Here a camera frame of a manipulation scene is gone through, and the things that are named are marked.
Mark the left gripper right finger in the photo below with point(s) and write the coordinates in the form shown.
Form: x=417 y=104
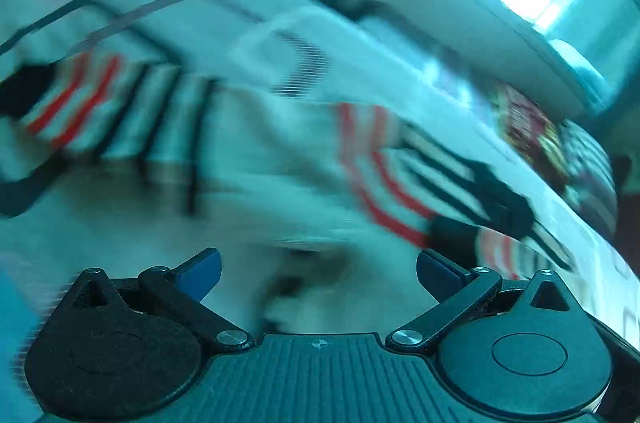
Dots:
x=461 y=295

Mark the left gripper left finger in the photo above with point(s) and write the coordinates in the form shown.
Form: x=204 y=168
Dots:
x=177 y=294

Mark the striped knit sweater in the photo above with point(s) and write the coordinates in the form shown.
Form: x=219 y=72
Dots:
x=319 y=209

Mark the dark red patterned pillow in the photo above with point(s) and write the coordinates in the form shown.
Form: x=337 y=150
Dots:
x=523 y=125

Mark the patterned white bed sheet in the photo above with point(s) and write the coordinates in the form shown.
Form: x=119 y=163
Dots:
x=548 y=348

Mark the striped grey pillow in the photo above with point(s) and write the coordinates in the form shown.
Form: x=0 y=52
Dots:
x=590 y=189

